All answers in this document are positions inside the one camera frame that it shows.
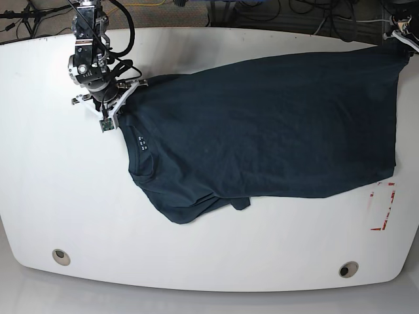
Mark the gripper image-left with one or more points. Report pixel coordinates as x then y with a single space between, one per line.
107 102

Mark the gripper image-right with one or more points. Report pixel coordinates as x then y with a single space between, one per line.
403 35

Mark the dark teal T-shirt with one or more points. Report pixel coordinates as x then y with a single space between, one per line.
306 125

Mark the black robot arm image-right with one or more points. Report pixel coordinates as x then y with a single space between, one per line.
403 20

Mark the black tripod stand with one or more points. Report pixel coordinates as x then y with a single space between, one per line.
31 17

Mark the red tape rectangle marking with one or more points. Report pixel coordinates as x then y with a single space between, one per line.
380 205

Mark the wrist camera board image-left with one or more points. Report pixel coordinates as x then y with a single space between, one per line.
107 124

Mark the left table cable grommet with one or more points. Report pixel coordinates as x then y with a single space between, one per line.
61 257

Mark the table cable grommet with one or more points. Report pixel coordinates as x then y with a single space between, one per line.
348 270
61 257

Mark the right table cable grommet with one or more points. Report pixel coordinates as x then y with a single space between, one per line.
348 270

